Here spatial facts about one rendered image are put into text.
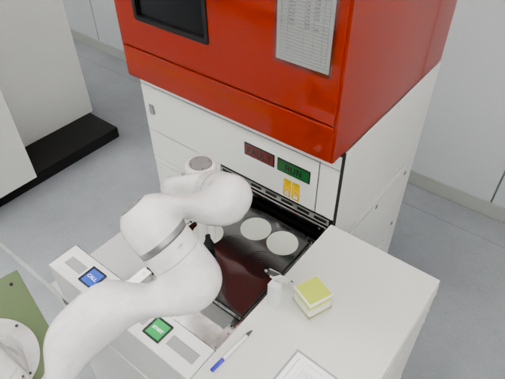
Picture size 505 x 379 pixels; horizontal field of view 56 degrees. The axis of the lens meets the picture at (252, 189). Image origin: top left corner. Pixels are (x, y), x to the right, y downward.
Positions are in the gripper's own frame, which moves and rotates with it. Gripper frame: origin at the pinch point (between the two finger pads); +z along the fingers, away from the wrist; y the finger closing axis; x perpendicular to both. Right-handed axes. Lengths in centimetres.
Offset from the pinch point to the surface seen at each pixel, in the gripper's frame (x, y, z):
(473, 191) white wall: 157, -89, 80
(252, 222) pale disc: 14.6, -9.1, 2.0
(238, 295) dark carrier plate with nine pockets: 7.0, 18.5, 2.1
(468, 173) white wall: 153, -94, 69
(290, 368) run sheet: 16.2, 45.3, -4.8
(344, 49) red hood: 34, 4, -62
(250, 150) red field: 15.9, -21.0, -18.0
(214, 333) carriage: -0.7, 28.4, 4.0
